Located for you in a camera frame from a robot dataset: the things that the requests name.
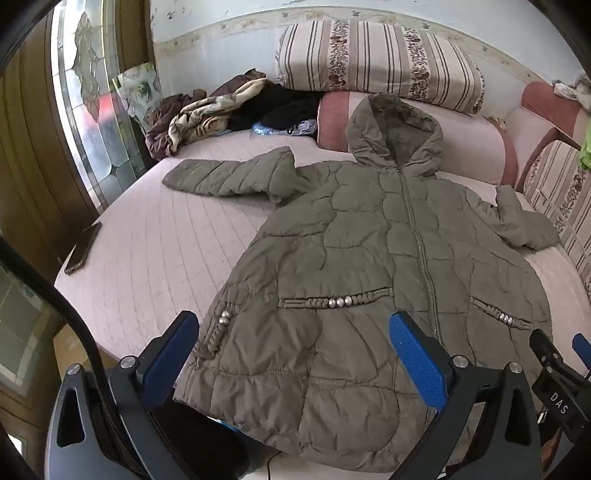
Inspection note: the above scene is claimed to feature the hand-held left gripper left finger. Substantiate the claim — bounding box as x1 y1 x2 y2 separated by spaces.
45 310 200 480

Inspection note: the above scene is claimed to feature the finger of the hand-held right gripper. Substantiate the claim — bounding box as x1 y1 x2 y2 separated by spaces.
529 328 591 388
572 333 591 368

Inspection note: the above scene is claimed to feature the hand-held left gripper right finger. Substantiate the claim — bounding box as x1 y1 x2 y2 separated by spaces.
389 311 542 480

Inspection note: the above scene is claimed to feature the olive quilted hooded jacket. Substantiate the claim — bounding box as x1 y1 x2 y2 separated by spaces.
161 92 561 474

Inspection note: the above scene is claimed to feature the pile of crumpled clothes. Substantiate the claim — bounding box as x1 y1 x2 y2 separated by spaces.
144 69 269 161

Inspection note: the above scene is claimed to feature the cardboard box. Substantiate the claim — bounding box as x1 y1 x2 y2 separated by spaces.
52 318 103 371

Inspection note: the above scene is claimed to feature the pink quilted bed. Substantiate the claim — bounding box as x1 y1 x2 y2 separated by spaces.
53 134 591 462

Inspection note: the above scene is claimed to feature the smartphone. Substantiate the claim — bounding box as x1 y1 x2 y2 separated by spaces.
64 222 102 276

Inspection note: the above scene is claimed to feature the glass door panel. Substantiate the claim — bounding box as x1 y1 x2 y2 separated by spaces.
0 265 63 384

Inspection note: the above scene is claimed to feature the striped floral armrest cushion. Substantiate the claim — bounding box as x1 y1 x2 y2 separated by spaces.
524 138 591 296

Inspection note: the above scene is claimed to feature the wooden armrest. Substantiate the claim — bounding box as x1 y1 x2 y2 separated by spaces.
515 127 583 192

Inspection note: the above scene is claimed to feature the pink bolster cushion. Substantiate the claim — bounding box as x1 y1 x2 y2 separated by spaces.
316 91 518 188

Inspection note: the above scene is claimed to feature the beige floral blanket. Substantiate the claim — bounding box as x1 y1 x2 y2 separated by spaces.
167 78 269 156

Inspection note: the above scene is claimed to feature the pink sofa back cushion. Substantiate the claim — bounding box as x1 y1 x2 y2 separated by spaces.
505 82 591 185

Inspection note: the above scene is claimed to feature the stained glass window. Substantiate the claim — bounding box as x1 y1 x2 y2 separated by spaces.
50 0 144 217

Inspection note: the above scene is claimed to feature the white cloth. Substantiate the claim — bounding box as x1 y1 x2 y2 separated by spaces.
551 74 591 112

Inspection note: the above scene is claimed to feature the floral plastic bag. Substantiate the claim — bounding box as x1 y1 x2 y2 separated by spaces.
112 62 163 121

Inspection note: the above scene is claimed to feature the black clothing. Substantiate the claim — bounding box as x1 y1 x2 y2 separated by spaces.
226 83 326 132

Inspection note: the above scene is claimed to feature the striped floral folded quilt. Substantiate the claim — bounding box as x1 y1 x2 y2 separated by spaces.
276 19 485 115

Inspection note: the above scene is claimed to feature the thick black cable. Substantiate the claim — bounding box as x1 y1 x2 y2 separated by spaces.
0 237 153 480

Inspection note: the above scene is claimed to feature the wooden door frame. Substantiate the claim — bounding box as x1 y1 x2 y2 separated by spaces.
0 14 100 278

